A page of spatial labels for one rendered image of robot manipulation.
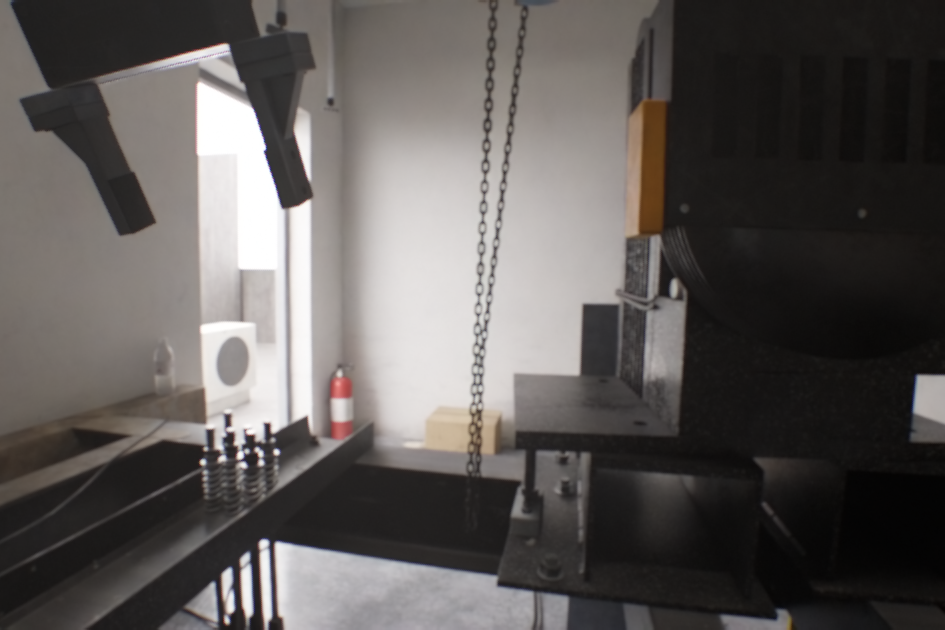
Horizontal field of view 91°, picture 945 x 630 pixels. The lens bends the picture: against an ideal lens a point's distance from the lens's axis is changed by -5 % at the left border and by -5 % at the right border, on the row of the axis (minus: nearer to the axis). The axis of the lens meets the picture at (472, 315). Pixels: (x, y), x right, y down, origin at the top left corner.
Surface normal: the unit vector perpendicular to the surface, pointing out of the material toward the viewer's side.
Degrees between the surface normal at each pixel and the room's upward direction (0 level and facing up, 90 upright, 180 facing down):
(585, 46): 90
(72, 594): 0
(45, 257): 90
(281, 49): 114
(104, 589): 0
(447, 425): 90
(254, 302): 90
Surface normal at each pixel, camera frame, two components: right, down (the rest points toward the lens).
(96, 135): 0.98, -0.10
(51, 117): -0.10, 0.47
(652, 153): -0.07, 0.08
